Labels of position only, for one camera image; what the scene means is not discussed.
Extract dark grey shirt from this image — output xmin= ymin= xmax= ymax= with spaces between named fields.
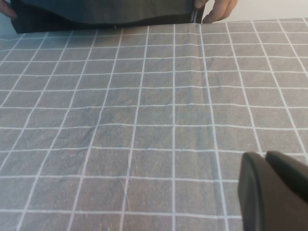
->
xmin=14 ymin=0 xmax=196 ymax=24

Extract grey white-checked tablecloth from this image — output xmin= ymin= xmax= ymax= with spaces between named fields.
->
xmin=0 ymin=18 xmax=308 ymax=231

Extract person's right hand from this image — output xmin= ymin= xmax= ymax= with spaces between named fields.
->
xmin=0 ymin=3 xmax=18 ymax=20

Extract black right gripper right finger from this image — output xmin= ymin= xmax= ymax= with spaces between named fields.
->
xmin=265 ymin=150 xmax=308 ymax=212

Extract person's left hand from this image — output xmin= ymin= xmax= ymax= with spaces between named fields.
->
xmin=193 ymin=0 xmax=239 ymax=25

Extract black trousers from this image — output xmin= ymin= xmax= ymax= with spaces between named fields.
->
xmin=10 ymin=4 xmax=205 ymax=35

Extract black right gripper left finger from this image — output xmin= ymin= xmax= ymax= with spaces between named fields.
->
xmin=236 ymin=151 xmax=308 ymax=231

